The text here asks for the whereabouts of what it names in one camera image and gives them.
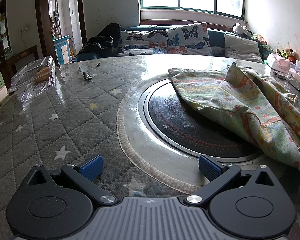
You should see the colourful patterned baby garment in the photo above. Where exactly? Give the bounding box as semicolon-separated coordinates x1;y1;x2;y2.
168;63;300;171

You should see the grey quilted star tablecloth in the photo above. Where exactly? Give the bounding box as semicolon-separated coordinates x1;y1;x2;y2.
0;55;300;239

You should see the round black induction cooktop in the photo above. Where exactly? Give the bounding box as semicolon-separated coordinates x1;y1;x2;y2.
138;79;262;163

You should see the black silver pen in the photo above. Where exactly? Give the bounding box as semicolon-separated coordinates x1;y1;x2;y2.
79;66;92;81

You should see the clear plastic food container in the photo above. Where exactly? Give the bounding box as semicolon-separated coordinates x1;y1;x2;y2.
7;56;56;103

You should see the pink tissue pack near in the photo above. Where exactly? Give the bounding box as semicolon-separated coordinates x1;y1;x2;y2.
287;68;300;91

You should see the pink tissue pack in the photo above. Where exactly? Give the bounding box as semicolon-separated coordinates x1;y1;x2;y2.
267;53;290;74
287;68;300;91

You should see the pink tissue pack far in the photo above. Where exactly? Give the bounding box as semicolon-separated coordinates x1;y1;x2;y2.
267;53;290;74

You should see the grey cushion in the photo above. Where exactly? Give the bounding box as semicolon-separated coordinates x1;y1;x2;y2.
224;34;262;63

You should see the blue white small cabinet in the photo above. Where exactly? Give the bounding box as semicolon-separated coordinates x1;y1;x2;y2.
53;35;71;65

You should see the blue sofa bed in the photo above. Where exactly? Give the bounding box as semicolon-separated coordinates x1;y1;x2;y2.
73;23;274;62

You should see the black bag on sofa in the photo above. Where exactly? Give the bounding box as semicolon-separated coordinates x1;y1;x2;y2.
74;23;121;62

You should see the butterfly pillow upright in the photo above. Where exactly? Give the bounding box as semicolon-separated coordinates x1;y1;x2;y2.
166;22;213;56

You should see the small plush toys pile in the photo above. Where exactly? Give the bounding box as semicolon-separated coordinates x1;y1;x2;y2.
276;48;296;63

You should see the colourful plush toy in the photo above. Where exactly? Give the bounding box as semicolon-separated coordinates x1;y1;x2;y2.
251;34;267;45

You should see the butterfly pillow lying flat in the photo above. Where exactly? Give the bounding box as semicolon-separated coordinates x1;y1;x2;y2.
117;30;168;56

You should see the white plush toy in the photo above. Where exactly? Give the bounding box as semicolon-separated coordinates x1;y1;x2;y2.
232;23;253;37

